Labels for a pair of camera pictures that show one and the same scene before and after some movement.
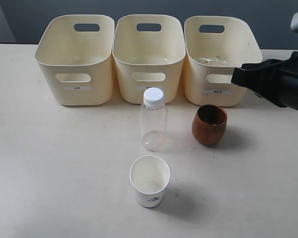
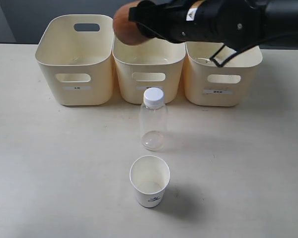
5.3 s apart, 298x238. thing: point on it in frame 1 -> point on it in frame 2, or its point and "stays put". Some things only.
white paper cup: x=149 y=176 stays put
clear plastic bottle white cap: x=154 y=117 stays put
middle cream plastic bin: x=149 y=51 stays put
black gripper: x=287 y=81 -> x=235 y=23
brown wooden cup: x=209 y=124 -> x=126 y=30
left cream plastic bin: x=77 y=52 stays put
